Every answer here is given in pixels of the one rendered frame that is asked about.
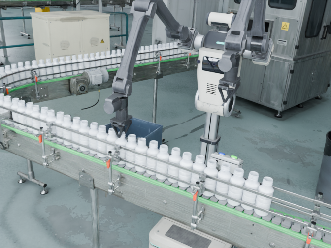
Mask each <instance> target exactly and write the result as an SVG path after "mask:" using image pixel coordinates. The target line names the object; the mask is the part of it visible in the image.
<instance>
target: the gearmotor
mask: <svg viewBox="0 0 331 248"><path fill-rule="evenodd" d="M108 79H109V75H108V72H107V70H106V69H104V68H102V69H94V70H89V71H84V72H83V73H82V75H80V76H75V77H71V78H70V89H71V95H72V96H74V95H76V96H78V95H82V94H87V93H88V86H90V85H96V84H98V87H100V84H101V83H105V82H107V81H108ZM99 92H100V90H99ZM98 101H99V99H98ZM98 101H97V103H98ZM97 103H96V104H97ZM96 104H95V105H96ZM95 105H93V106H95ZM93 106H91V107H93ZM91 107H88V108H91ZM88 108H83V109H88ZM83 109H81V110H83Z"/></svg>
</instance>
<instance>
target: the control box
mask: <svg viewBox="0 0 331 248"><path fill-rule="evenodd" d="M210 159H213V160H218V164H219V165H220V166H219V169H221V166H222V163H224V162H226V163H229V164H230V165H231V168H230V172H231V173H234V171H235V168H242V165H243V160H242V159H239V158H232V157H231V156H229V155H221V154H219V153H218V152H215V153H212V154H211V158H210Z"/></svg>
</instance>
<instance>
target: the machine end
mask: <svg viewBox="0 0 331 248"><path fill-rule="evenodd" d="M240 3H241V0H229V1H228V9H227V13H228V14H230V12H235V13H237V12H238V9H239V6H240ZM265 32H269V38H271V39H272V42H273V44H274V49H273V52H272V56H271V59H270V62H269V65H267V66H265V65H259V64H254V63H253V61H252V59H249V58H247V59H243V60H242V63H241V70H240V71H241V72H240V76H239V77H241V80H240V82H241V83H240V86H239V87H238V89H237V90H236V92H235V96H238V97H241V98H244V99H247V100H249V101H252V102H255V103H258V104H261V105H264V106H267V107H269V108H272V109H275V110H278V114H274V116H275V117H277V118H282V115H280V112H282V111H284V110H287V109H289V108H291V107H293V106H296V107H298V108H303V107H304V106H303V105H302V104H301V103H303V102H305V101H307V100H310V99H312V98H315V99H319V100H320V99H322V98H321V97H320V95H321V94H324V93H325V92H326V91H327V89H328V87H329V86H330V83H329V81H330V77H331V0H267V2H266V10H265Z"/></svg>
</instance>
